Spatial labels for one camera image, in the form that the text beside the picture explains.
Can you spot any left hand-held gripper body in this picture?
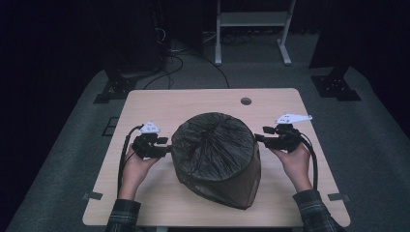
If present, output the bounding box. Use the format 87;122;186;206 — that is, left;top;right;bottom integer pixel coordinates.
131;121;162;160

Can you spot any person's left hand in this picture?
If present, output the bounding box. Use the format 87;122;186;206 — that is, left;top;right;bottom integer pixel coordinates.
122;143;161;187

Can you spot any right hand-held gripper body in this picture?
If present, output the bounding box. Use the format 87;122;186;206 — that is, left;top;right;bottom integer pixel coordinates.
265;112;313;154

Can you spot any person's right hand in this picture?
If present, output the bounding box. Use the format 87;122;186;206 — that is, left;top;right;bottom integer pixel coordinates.
270;142;312;183

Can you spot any black stand base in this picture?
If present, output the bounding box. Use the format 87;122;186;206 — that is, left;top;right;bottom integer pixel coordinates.
310;66;363;102
93;68;138;104

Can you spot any grey tape strip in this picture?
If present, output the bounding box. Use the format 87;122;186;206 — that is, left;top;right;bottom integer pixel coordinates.
327;191;351;203
81;190;103;201

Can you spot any right hand-held gripper cable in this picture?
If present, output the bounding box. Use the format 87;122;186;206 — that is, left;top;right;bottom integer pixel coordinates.
298;130;319;191

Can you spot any black floor cable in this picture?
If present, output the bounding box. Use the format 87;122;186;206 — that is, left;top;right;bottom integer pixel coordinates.
180;52;231;90
142;53;185;91

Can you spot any white metal stand frame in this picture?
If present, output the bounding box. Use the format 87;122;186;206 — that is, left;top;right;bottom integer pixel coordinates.
215;0;297;68

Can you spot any black garbage bag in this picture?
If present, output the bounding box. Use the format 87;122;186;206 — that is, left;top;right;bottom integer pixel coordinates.
170;111;262;211

